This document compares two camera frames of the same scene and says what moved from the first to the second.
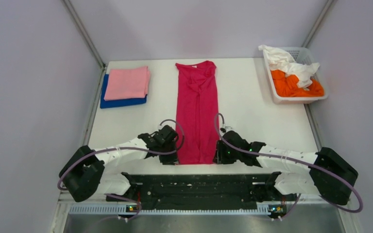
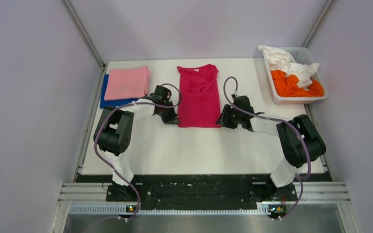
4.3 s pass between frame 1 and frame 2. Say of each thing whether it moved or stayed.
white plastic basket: stayed
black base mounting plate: stayed
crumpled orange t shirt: stayed
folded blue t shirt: stayed
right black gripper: moved
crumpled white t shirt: stayed
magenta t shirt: moved
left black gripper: moved
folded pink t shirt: stayed
